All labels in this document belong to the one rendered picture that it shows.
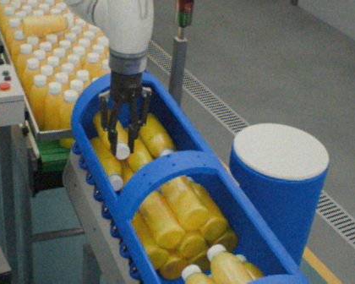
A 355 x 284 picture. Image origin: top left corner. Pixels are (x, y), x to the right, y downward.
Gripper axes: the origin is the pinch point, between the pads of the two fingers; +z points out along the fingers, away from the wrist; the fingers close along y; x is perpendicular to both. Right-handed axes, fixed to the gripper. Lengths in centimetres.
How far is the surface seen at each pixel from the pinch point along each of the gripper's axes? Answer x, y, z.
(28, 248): 59, -15, 86
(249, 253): -38.2, 18.2, 8.4
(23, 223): 60, -16, 73
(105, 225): -7.3, -5.9, 20.3
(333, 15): 294, 286, 104
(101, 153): 4.2, -4.1, 5.9
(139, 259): -38.4, -8.7, 3.4
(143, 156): -1.7, 5.2, 4.5
